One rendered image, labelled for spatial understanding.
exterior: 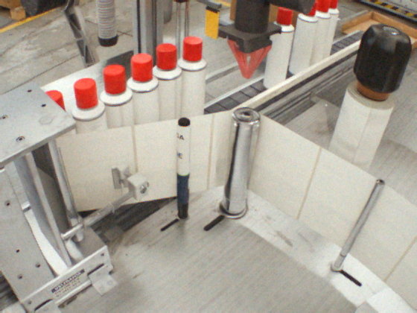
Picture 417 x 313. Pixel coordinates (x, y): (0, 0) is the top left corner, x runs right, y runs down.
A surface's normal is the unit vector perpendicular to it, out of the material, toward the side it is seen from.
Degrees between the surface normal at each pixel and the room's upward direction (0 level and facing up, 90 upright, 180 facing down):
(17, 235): 90
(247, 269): 0
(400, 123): 0
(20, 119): 0
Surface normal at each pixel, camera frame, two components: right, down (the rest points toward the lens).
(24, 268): 0.71, 0.50
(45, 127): 0.05, -0.74
